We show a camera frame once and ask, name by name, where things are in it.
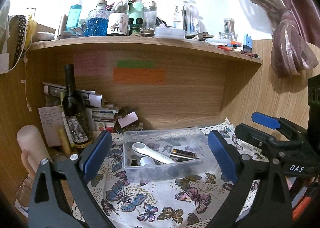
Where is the beige cylindrical object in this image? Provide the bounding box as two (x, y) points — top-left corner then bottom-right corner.
(16, 125), (53, 176)

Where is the green sticky note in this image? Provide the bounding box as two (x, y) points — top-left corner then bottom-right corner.
(117, 60), (155, 69)

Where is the clear bottle with silver cap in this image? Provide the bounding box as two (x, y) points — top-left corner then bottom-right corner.
(142, 1), (157, 30)

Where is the tall clear canister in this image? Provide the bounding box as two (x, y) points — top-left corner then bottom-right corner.
(223, 18), (236, 39)

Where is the gold slim tube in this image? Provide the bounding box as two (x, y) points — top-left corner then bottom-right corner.
(58, 128), (73, 155)

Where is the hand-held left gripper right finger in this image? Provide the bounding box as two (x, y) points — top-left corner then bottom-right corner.
(207, 130), (293, 228)

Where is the clear plastic box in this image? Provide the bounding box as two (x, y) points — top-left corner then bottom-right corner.
(122, 126), (219, 183)

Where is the faceted glass bottle blue liquid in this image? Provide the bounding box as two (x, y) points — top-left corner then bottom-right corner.
(85, 0), (110, 37)

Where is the yellow hanging cloth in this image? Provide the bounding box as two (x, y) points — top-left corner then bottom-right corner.
(26, 14), (37, 44)

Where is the white handwritten paper note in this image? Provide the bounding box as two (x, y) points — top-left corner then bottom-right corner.
(38, 106), (66, 147)

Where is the rolled magazine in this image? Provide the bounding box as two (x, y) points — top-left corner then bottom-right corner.
(41, 82), (103, 108)

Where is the white paper tag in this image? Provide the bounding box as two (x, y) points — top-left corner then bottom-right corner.
(0, 53), (10, 75)

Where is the mint green bottle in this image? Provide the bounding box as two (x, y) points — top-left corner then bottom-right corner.
(129, 0), (144, 26)

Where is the wide glass jar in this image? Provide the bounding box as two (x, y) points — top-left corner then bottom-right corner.
(219, 31), (236, 42)

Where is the black lace ribbon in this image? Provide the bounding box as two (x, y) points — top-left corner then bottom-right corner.
(11, 15), (27, 69)

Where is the clear bottle with picture label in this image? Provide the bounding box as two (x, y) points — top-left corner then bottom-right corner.
(107, 0), (130, 36)

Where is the white handheld device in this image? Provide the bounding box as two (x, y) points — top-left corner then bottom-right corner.
(132, 142), (177, 165)

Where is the orange sticky note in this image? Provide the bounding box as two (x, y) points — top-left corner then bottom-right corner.
(113, 68), (166, 85)

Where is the stack of books and papers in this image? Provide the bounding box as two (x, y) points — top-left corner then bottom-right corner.
(87, 101), (145, 134)

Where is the wooden shelf board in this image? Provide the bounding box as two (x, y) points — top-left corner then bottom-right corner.
(26, 36), (263, 65)

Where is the cardboard tube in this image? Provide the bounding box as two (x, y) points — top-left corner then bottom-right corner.
(57, 15), (68, 39)

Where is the pale pink card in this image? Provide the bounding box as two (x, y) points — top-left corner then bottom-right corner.
(117, 111), (139, 128)

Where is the mauve tied curtain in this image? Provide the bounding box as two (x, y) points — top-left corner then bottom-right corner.
(226, 0), (320, 78)

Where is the tall teal plastic bottle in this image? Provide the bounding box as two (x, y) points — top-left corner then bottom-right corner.
(65, 4), (82, 32)

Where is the dark wine bottle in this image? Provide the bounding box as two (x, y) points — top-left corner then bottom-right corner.
(61, 64), (94, 150)

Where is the butterfly print tablecloth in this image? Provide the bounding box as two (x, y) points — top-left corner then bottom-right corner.
(72, 118), (265, 228)

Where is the clear lidded plastic container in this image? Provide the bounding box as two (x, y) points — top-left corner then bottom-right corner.
(154, 26), (186, 40)

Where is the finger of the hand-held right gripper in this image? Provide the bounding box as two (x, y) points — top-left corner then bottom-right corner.
(234, 123), (288, 160)
(251, 112), (310, 141)

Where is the gold black lighter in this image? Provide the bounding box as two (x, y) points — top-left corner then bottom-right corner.
(170, 148), (197, 158)

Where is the blister pack of pens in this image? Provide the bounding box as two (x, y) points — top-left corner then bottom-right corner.
(172, 0), (200, 32)

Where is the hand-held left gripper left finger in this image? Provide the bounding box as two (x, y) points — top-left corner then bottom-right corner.
(27, 131), (113, 228)

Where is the blue pencil sharpener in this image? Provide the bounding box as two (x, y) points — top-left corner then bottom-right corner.
(242, 33), (253, 53)

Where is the white small bowl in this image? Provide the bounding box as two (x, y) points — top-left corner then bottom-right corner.
(37, 31), (55, 41)

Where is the white hanging cable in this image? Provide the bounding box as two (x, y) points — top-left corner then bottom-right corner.
(23, 53), (33, 112)

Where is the white small round object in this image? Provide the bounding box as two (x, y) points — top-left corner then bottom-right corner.
(139, 157), (156, 167)

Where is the pink sticky note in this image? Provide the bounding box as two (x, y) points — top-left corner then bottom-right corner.
(74, 53), (107, 76)

